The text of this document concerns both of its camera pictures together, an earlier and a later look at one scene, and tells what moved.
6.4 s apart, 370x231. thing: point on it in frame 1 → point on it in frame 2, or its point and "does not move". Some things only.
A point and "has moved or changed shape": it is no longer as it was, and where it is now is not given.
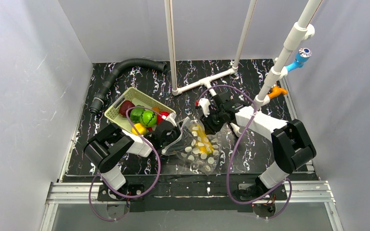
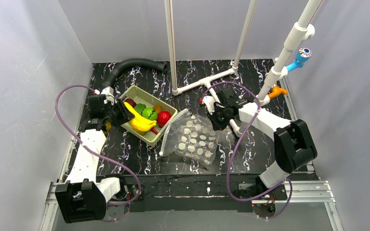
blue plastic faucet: (302, 55) does not move
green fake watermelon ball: (148, 118) does not move
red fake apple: (159, 118) does not move
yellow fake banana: (203, 143) → (139, 125)
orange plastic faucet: (277, 90) does not move
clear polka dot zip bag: (195, 148) has moved or changed shape
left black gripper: (172, 136) → (123, 114)
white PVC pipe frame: (303, 30) does not move
